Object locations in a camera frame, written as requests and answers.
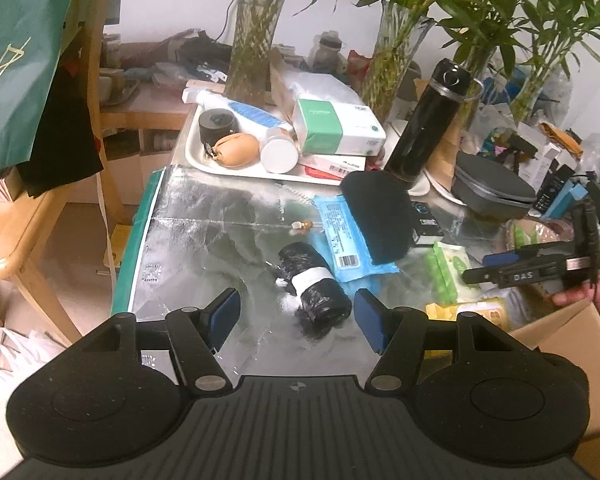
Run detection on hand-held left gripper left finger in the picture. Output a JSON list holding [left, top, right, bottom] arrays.
[[75, 287, 242, 397]]

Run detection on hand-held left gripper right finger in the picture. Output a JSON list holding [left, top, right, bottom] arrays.
[[354, 288, 526, 393]]

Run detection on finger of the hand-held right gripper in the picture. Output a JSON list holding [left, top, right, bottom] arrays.
[[482, 242, 576, 267], [462, 255, 568, 289]]

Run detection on yellow wet wipes packet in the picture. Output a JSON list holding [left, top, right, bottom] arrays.
[[425, 297, 513, 361]]

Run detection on black trash bag roll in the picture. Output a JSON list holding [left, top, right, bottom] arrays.
[[278, 241, 353, 333]]

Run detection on green wet wipes packet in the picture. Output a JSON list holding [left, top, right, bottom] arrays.
[[426, 241, 481, 306]]

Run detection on cardboard box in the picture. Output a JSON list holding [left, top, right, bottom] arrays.
[[510, 300, 600, 480]]

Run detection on blue wet wipes packet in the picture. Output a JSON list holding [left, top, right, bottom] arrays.
[[312, 194, 402, 306]]

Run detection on black foam sponge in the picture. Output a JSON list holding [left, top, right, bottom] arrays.
[[340, 170, 415, 266]]

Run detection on blue carton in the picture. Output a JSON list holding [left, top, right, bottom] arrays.
[[545, 180, 588, 218]]

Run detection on grey zip case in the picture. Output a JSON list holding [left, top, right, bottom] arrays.
[[452, 151, 538, 219]]

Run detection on silver foil mat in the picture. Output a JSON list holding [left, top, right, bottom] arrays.
[[111, 165, 486, 378]]

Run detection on small black box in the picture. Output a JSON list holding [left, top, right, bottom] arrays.
[[410, 200, 445, 247]]

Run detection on white plate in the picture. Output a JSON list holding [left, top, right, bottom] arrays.
[[407, 167, 468, 206]]

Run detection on orange snack packet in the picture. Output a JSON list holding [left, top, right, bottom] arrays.
[[540, 122, 586, 156]]

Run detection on floral patterned bag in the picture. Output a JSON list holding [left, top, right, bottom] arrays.
[[480, 127, 516, 158]]

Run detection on black thermos bottle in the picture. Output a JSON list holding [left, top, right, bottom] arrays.
[[384, 58, 473, 186]]

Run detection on red and white flat box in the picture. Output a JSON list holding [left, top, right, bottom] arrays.
[[297, 152, 368, 183]]

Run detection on glass vase with bamboo stalks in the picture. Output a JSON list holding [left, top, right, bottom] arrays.
[[505, 0, 600, 121], [430, 0, 531, 126], [225, 0, 341, 106], [355, 0, 461, 123]]

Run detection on white tray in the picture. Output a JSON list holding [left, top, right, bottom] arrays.
[[185, 102, 376, 186]]

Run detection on brown leather pouch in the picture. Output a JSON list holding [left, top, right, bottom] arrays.
[[205, 132, 261, 168]]

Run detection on white jar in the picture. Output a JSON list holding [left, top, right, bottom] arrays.
[[259, 126, 300, 173]]

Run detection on black round container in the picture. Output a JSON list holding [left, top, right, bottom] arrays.
[[198, 108, 241, 147]]

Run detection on green and white tissue box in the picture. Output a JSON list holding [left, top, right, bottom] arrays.
[[292, 98, 387, 157]]

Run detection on white spray bottle blue label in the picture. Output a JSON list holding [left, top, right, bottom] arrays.
[[182, 87, 296, 136]]

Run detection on white floor bags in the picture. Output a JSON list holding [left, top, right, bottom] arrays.
[[0, 327, 71, 391]]

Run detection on wooden side table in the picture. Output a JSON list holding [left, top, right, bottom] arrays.
[[100, 35, 201, 206]]

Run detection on wooden chair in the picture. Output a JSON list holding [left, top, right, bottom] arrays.
[[0, 0, 146, 346]]

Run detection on white plastic bag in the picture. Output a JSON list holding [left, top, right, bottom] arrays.
[[280, 67, 361, 121]]

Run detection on dark glass jar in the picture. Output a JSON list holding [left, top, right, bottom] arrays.
[[312, 30, 348, 73]]

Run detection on green tote bag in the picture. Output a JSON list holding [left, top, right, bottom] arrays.
[[0, 0, 88, 171]]

